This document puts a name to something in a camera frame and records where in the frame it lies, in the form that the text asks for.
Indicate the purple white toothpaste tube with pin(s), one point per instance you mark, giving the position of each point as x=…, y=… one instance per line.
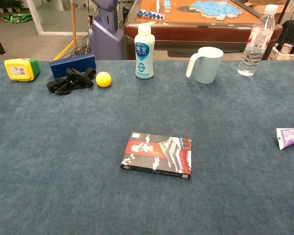
x=291, y=137

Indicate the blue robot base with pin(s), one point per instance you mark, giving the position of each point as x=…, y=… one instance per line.
x=105, y=36

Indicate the yellow ball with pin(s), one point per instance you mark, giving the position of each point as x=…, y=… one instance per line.
x=103, y=79

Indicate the white milk bottle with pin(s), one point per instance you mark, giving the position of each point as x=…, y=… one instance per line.
x=144, y=56

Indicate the brown mahjong table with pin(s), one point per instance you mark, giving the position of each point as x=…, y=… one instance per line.
x=186, y=34

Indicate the blue rectangular box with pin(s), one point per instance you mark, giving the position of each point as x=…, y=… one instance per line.
x=71, y=64

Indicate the blue white snake puzzle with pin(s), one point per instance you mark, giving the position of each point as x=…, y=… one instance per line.
x=150, y=15

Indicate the small mahjong tile stack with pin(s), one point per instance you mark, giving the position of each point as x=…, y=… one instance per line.
x=167, y=5

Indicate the wooden pole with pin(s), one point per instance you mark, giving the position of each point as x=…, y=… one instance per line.
x=74, y=24

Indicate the blue mahjong tile cluster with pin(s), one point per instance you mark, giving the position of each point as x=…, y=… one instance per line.
x=215, y=9

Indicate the clear water bottle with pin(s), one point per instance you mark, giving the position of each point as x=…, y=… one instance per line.
x=256, y=46

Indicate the yellow green plastic box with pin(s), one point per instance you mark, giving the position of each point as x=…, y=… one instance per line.
x=20, y=69

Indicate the green bag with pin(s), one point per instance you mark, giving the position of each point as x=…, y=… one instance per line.
x=17, y=18

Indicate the black bag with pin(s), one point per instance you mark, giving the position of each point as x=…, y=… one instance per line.
x=292, y=31

